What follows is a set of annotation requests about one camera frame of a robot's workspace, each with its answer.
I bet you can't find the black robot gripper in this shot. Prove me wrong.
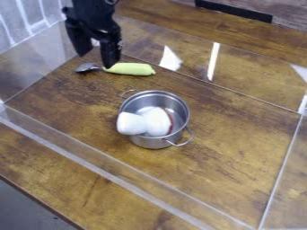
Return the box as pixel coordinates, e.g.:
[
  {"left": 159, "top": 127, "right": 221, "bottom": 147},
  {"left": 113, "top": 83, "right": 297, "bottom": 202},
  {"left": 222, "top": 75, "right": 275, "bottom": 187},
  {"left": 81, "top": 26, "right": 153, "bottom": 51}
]
[{"left": 63, "top": 0, "right": 123, "bottom": 68}]

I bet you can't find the silver metal pot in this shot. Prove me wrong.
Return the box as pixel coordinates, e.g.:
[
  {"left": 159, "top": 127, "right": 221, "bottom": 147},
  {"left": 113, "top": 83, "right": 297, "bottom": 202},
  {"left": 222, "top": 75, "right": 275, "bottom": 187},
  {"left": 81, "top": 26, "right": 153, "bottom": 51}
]
[{"left": 117, "top": 90, "right": 194, "bottom": 149}]

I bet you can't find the white and red plush mushroom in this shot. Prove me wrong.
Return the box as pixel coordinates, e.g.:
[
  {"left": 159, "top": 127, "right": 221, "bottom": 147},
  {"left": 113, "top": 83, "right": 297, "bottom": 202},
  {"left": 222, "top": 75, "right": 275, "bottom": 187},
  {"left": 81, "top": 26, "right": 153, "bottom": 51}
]
[{"left": 117, "top": 107, "right": 173, "bottom": 137}]

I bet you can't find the black bar in background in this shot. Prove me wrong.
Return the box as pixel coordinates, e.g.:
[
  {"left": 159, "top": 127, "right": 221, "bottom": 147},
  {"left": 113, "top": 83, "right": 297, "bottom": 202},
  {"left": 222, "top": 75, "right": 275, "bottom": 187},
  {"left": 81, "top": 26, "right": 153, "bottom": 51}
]
[{"left": 195, "top": 0, "right": 274, "bottom": 23}]

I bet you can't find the yellow handled metal spoon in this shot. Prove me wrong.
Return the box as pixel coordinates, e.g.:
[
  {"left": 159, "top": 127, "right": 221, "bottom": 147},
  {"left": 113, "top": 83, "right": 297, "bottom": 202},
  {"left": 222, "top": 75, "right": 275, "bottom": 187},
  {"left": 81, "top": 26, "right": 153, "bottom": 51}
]
[{"left": 77, "top": 63, "right": 157, "bottom": 76}]

